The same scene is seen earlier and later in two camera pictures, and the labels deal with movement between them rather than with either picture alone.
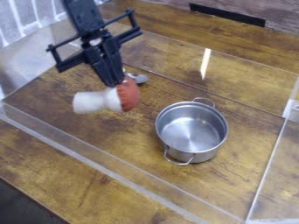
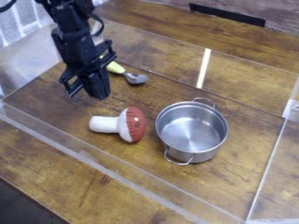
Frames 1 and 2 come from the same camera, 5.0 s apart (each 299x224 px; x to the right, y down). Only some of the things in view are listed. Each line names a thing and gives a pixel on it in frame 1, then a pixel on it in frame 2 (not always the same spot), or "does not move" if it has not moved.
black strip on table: [230, 15] does not move
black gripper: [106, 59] -> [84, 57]
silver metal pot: [193, 128] does not move
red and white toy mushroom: [119, 97] -> [130, 124]
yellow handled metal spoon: [139, 78] does not move
